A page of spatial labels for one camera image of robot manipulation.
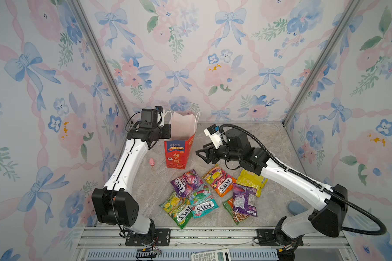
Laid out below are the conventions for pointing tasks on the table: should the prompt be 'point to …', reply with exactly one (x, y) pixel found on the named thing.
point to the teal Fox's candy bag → (202, 201)
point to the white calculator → (216, 255)
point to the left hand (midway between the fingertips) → (168, 127)
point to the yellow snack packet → (251, 179)
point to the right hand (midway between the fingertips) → (200, 147)
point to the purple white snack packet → (244, 199)
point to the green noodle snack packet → (236, 216)
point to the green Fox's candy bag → (178, 208)
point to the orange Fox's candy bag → (222, 182)
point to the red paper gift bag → (178, 148)
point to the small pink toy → (152, 162)
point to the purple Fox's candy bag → (184, 185)
